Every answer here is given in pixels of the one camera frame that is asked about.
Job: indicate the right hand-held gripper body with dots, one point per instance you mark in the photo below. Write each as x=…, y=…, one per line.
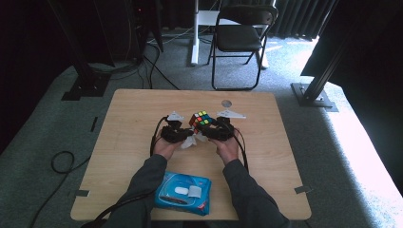
x=225, y=129

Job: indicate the black folding chair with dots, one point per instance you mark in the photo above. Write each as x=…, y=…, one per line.
x=239, y=38

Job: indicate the black tape strip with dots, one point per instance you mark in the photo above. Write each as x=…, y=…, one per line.
x=94, y=124

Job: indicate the person's right hand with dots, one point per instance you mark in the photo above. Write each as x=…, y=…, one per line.
x=227, y=152

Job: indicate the dark pleated curtain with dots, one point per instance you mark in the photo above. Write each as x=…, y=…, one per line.
x=297, y=17

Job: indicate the white wet wipe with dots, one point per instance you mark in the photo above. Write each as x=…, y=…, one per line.
x=189, y=143

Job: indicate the grey table grommet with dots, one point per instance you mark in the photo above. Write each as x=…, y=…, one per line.
x=226, y=103

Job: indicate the person's left hand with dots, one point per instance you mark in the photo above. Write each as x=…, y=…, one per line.
x=166, y=148

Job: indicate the blue wet wipes packet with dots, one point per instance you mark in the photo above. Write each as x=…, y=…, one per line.
x=183, y=196

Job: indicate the black metal stand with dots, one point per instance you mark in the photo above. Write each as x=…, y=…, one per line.
x=84, y=76
x=313, y=91

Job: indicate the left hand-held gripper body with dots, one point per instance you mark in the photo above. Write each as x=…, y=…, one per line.
x=172, y=132

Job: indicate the colourful puzzle cube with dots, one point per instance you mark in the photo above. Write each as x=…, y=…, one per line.
x=199, y=119

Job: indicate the grey tape piece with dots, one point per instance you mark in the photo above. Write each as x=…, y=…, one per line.
x=302, y=189
x=81, y=193

